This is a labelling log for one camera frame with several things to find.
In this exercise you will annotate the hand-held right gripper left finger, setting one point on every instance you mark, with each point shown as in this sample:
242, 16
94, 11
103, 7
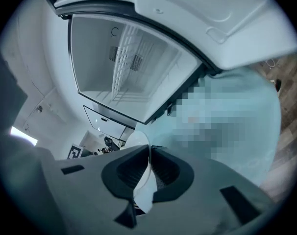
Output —
84, 195

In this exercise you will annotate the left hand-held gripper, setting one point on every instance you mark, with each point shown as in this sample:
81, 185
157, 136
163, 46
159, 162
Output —
74, 152

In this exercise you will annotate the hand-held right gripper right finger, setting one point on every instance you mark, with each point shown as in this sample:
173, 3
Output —
202, 204

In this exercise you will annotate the white plate of food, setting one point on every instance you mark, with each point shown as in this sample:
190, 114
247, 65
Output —
138, 139

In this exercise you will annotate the white fridge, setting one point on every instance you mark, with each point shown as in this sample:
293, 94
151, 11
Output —
187, 11

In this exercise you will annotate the black office chair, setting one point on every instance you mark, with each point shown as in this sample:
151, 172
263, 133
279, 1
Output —
109, 143

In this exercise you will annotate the person's light blue shirt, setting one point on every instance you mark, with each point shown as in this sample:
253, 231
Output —
236, 106

